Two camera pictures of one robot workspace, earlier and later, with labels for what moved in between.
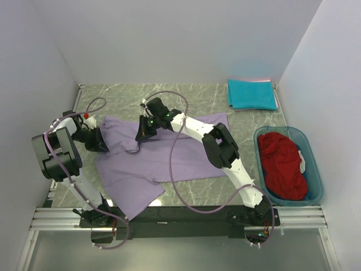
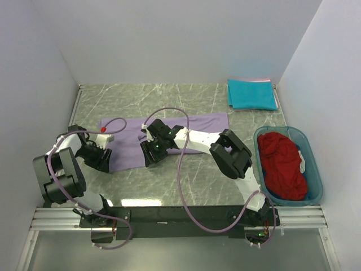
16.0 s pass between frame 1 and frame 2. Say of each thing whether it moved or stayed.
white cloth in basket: stayed
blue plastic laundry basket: stayed
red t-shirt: stayed
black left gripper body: moved
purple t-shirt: moved
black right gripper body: moved
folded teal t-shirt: stayed
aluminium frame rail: stayed
